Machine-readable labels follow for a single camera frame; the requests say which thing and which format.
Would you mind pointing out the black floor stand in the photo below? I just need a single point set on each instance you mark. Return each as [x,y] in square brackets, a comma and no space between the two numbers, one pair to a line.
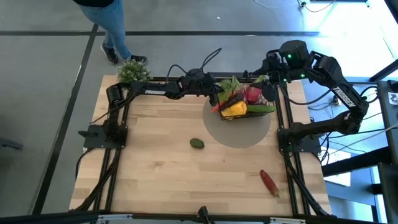
[385,73]

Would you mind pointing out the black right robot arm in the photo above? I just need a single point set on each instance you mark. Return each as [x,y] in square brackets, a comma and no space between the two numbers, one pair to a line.
[345,95]

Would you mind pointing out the grey floor object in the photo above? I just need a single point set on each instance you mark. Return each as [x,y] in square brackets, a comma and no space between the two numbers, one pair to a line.
[9,143]

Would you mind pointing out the white power strip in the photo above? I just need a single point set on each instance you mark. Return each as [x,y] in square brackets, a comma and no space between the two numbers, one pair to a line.
[335,100]

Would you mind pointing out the small potted green plant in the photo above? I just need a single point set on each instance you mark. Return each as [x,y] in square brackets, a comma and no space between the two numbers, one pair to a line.
[133,76]

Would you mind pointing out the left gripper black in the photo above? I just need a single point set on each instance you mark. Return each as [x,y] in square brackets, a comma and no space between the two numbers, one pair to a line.
[211,87]

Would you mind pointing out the yellow bell pepper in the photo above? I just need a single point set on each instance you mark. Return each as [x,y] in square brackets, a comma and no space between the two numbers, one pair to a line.
[238,109]

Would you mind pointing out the orange carrot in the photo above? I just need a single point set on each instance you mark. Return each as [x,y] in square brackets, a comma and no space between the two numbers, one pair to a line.
[216,109]

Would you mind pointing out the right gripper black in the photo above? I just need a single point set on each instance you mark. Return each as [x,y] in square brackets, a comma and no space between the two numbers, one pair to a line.
[270,70]

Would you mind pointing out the person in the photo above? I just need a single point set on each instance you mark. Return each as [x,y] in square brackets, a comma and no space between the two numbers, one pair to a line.
[115,21]

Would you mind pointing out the dark purple eggplant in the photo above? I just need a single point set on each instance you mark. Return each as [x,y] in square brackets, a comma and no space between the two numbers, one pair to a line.
[233,100]

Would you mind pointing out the black slanted beam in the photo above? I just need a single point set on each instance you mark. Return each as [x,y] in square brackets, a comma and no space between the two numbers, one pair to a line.
[376,157]

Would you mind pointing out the silver metal bracket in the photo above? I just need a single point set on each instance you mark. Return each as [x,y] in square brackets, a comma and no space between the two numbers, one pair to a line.
[287,220]
[115,217]

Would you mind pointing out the pink dragon fruit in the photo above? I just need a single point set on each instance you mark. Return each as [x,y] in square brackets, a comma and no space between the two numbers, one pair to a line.
[236,83]
[253,95]

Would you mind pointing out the green grape bunch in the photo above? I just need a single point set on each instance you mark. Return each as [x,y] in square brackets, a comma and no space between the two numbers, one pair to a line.
[225,88]

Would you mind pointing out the green cucumber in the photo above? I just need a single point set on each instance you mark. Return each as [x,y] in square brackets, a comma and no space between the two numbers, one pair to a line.
[261,109]

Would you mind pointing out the dark red chili pepper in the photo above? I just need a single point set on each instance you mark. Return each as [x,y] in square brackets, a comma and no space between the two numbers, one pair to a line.
[269,183]

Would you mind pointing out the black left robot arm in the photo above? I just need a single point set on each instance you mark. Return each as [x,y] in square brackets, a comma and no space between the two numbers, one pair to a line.
[155,91]

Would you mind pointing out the green avocado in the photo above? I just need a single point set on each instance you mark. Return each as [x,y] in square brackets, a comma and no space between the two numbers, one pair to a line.
[197,143]

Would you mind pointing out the black horizontal rail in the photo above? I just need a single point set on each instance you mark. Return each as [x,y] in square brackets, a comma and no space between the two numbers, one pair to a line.
[46,217]

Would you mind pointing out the round grey mat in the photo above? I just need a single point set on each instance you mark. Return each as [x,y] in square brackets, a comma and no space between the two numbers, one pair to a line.
[236,133]

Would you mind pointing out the black aluminium table frame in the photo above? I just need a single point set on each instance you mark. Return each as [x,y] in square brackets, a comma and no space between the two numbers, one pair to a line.
[295,186]

